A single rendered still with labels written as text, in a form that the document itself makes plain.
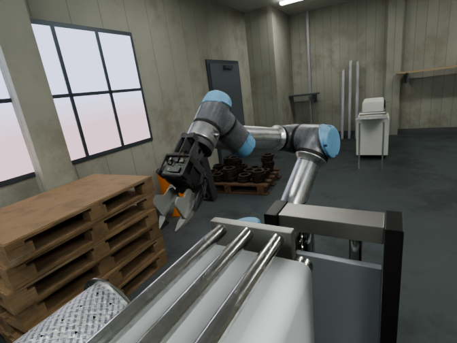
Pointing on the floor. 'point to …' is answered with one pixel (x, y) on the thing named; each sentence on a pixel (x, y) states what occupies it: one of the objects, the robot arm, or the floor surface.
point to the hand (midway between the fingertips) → (172, 226)
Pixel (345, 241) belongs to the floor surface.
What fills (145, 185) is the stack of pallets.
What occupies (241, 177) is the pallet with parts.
